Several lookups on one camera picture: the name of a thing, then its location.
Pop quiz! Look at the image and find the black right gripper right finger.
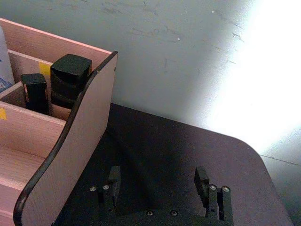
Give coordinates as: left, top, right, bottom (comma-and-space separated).
194, 166, 234, 221

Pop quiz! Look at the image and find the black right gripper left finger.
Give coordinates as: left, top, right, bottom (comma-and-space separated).
89, 165, 122, 214

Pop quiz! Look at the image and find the pink wooden desk organizer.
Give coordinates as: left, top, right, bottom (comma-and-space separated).
0, 17, 119, 226

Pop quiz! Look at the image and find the large black square-capped bottle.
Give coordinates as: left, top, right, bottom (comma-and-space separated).
50, 54, 93, 110

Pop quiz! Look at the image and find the small black square-capped bottle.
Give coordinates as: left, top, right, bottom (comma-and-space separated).
20, 73, 50, 116

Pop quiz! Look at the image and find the white plastic bottle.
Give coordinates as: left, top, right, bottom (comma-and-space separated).
0, 24, 16, 94

